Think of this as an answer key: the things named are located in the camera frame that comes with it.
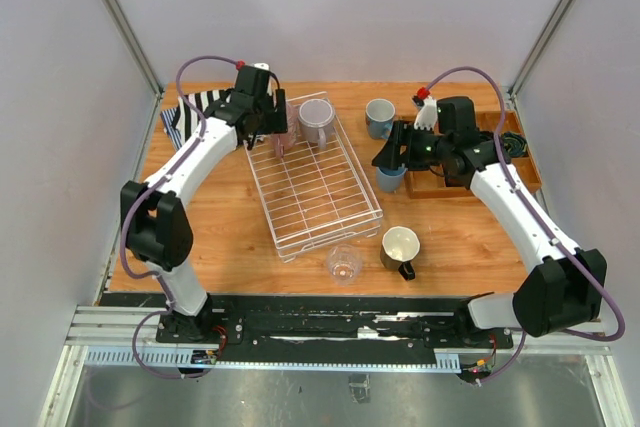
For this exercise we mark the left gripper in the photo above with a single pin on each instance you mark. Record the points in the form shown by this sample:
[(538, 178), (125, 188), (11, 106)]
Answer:
[(277, 120)]

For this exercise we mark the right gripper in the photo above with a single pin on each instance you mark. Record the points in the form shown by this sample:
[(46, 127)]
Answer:
[(391, 155)]

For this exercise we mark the pink ghost mug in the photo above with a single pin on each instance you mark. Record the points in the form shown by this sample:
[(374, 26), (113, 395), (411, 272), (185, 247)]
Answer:
[(281, 143)]

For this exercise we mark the plain blue cup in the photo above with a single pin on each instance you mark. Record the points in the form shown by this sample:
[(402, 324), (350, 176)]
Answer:
[(389, 180)]

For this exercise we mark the lilac grey mug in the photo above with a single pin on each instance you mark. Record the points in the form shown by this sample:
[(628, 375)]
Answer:
[(316, 118)]

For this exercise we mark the blue floral mug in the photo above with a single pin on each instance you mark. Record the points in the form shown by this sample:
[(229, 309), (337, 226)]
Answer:
[(379, 116)]

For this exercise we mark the black white-lined mug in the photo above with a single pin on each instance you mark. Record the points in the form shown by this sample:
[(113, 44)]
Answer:
[(399, 247)]

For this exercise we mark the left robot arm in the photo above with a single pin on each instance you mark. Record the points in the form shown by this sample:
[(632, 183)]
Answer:
[(154, 223)]

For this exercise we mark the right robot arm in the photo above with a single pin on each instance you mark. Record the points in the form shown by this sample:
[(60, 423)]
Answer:
[(564, 282)]

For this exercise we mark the wooden compartment tray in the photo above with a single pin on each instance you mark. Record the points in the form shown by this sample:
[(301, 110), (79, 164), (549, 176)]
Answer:
[(426, 185)]

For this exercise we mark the black white striped cloth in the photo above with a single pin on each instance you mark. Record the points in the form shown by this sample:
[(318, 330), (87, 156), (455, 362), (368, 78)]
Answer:
[(186, 120)]

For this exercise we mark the clear glass cup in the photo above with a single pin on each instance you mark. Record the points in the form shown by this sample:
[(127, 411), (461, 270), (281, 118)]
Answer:
[(344, 263)]

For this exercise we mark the dark coiled item right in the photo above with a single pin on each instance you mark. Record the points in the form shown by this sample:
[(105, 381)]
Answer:
[(514, 144)]

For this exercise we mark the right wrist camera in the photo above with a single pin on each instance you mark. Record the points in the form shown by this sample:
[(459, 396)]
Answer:
[(427, 115)]

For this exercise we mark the white wire dish rack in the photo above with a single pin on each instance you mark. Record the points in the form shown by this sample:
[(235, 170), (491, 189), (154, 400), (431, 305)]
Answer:
[(313, 197)]

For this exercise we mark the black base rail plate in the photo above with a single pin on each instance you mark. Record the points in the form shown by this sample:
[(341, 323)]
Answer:
[(340, 330)]

